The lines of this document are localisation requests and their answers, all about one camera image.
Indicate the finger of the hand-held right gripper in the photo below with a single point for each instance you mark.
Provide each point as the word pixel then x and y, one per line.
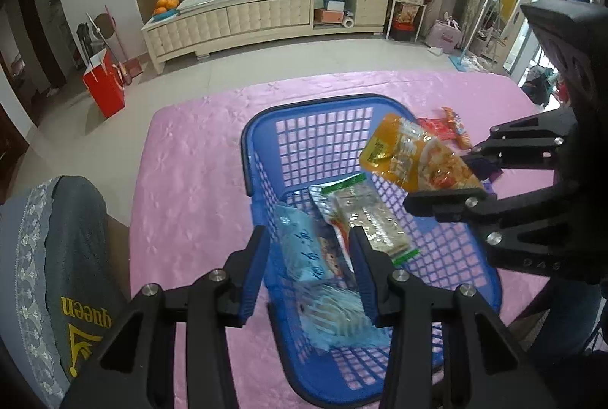
pixel 451 205
pixel 522 143

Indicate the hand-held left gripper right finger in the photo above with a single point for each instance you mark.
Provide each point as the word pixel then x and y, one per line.
pixel 365 281

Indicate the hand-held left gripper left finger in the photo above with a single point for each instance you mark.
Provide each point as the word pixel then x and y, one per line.
pixel 251 281

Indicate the clear blue wafer packet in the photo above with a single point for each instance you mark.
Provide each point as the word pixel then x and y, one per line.
pixel 332 314

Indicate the light blue cartoon packet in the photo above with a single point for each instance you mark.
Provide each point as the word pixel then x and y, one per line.
pixel 308 243

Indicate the orange sausage packet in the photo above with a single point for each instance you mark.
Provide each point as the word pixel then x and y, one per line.
pixel 456 126

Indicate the green label clear packet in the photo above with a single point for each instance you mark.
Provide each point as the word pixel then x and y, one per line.
pixel 365 209

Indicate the orange yellow snack packet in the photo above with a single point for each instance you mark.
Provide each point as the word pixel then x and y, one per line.
pixel 403 148

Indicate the red snack packet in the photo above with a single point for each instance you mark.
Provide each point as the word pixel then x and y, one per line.
pixel 432 126

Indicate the blue plastic basket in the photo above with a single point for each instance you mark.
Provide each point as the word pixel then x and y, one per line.
pixel 342 392

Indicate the person's right forearm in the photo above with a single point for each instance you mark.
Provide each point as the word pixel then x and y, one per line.
pixel 574 319

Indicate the red and dark clothes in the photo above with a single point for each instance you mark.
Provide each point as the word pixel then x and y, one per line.
pixel 541 84

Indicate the blue mop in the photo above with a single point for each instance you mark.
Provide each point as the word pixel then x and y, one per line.
pixel 460 63

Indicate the pink quilted tablecloth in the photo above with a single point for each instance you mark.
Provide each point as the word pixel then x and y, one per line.
pixel 199 181

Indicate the pink shopping bag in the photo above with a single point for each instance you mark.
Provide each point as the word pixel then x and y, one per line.
pixel 444 34

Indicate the paper towel roll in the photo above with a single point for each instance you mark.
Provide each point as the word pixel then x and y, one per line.
pixel 349 22

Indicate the red paper bag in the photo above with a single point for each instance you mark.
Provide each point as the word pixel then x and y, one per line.
pixel 104 86

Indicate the broom and dustpan set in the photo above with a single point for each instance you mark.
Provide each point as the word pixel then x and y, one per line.
pixel 121 62

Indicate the cream tv cabinet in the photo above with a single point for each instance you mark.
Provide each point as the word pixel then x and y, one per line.
pixel 237 19

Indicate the blue plate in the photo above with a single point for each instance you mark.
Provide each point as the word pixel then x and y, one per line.
pixel 164 15

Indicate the pile of oranges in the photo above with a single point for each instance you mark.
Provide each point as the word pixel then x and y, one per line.
pixel 166 4

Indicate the dark wooden doorway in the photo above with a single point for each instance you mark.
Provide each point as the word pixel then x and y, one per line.
pixel 45 34

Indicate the small round brown wall disc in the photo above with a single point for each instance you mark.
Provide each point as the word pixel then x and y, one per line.
pixel 103 23

